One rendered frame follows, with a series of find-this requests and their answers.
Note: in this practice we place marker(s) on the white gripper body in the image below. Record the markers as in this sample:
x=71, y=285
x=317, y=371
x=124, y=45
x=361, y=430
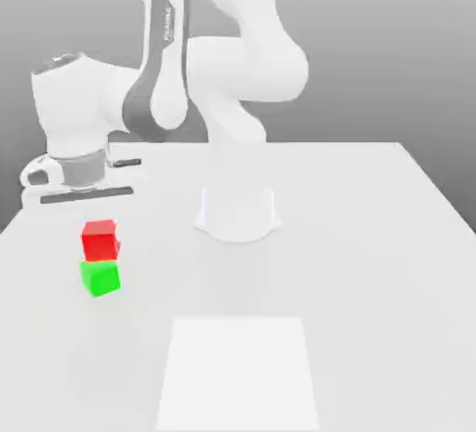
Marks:
x=86, y=195

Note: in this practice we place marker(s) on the small red cube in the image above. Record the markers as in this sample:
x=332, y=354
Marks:
x=98, y=244

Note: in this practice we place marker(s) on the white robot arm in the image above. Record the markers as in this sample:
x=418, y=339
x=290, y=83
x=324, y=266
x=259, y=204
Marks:
x=238, y=75

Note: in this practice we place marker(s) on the small green cube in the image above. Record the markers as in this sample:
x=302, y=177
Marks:
x=100, y=278

